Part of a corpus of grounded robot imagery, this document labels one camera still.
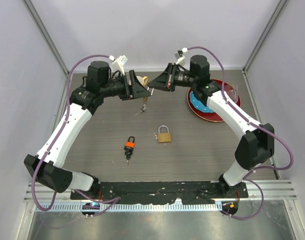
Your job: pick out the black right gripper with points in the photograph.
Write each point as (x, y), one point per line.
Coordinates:
(166, 81)

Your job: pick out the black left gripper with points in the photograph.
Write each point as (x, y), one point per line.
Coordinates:
(140, 91)

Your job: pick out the large brass padlock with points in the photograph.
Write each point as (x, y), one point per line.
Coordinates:
(164, 137)

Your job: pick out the orange black padlock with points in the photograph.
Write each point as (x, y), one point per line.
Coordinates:
(130, 144)

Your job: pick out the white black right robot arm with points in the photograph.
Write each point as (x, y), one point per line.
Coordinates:
(256, 143)

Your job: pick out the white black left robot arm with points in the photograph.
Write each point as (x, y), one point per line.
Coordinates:
(46, 166)

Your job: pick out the yellow ceramic mug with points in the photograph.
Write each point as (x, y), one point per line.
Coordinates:
(143, 80)

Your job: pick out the blue dotted dish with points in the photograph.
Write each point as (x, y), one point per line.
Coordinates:
(198, 105)

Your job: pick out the dark red round plate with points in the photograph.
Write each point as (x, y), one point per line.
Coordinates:
(224, 108)

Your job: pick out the clear drinking glass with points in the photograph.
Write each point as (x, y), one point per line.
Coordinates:
(231, 92)

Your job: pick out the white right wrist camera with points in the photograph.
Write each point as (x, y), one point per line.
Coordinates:
(180, 56)

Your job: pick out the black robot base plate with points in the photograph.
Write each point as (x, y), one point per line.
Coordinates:
(163, 192)

